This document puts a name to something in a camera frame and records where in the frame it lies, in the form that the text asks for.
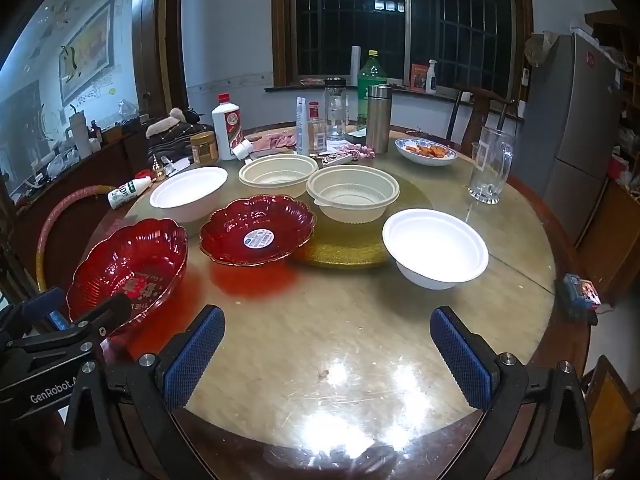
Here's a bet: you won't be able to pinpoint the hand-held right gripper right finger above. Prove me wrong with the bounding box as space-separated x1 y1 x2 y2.
429 306 593 480

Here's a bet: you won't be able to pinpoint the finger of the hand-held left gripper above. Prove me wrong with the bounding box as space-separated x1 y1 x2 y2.
70 292 133 343
20 287 71 333

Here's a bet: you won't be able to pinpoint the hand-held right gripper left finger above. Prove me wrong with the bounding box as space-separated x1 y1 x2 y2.
62 304 227 480

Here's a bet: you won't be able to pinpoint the deep red glass bowl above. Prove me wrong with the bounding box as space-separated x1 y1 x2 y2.
66 218 190 338

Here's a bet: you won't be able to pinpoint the white foam bowl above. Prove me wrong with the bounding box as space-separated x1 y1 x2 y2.
149 166 229 223
381 208 490 291

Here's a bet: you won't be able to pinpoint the red plate with round sticker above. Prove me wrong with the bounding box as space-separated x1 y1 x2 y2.
199 194 317 267

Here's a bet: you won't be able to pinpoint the cream plastic bowl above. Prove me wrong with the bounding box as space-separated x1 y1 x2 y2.
305 165 402 224
238 154 319 198

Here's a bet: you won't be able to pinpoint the multicoloured hula hoop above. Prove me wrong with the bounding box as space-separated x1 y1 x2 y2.
36 185 126 293

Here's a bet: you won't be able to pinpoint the white milk bottle green cap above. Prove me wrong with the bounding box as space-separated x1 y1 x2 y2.
107 178 154 209

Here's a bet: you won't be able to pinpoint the blue packet on table edge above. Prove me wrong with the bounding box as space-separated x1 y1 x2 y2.
560 273 601 318

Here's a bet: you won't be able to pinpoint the light wooden chair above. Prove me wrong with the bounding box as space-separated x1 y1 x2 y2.
582 355 640 480

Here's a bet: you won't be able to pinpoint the dark wooden sideboard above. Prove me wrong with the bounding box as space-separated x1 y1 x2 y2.
10 120 151 261

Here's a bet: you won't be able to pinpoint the gold glitter turntable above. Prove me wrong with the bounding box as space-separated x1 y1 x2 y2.
287 170 435 271

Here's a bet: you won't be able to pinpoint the dark jacket with fur collar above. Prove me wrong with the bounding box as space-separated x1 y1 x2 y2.
145 108 216 158

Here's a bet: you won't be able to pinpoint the peanut butter jar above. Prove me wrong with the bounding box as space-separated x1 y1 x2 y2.
189 131 219 165

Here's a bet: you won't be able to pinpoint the low wooden cabinet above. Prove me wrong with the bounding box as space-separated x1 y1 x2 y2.
575 175 640 306

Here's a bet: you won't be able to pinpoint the clear drinking glass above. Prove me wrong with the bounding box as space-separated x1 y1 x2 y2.
467 127 516 206

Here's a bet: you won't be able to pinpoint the blue patterned plate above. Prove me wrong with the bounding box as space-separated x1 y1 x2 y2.
394 137 458 167

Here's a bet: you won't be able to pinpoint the orange fried food pieces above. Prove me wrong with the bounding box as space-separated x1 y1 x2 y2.
406 143 449 159

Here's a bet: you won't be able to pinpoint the white liquor bottle red cap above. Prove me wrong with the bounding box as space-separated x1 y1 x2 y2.
211 93 244 162

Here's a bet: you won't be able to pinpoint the pink raw meat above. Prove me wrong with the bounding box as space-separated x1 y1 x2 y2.
250 132 300 153

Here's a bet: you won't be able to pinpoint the stainless steel thermos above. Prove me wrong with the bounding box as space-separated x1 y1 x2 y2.
365 85 393 155

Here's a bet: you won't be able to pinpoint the small bottle with red label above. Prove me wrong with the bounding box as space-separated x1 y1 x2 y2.
308 102 327 155

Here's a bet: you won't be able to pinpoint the dark wooden chair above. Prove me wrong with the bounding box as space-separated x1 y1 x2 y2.
446 85 516 143

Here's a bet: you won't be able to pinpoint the grey refrigerator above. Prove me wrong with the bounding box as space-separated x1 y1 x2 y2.
510 30 623 241

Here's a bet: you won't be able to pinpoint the clear bottle with black cap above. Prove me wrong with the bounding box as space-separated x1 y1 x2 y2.
324 78 349 142

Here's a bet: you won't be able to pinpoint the large green plastic bottle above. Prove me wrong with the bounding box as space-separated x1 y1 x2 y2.
357 50 388 131

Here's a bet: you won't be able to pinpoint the cluttered wooden shelf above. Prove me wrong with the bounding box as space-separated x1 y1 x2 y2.
585 10 640 186

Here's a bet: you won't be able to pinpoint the white tumbler with handle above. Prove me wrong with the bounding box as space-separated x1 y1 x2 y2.
68 105 93 158

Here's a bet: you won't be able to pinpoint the dark window with wooden frame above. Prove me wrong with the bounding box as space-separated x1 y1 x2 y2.
271 0 533 92

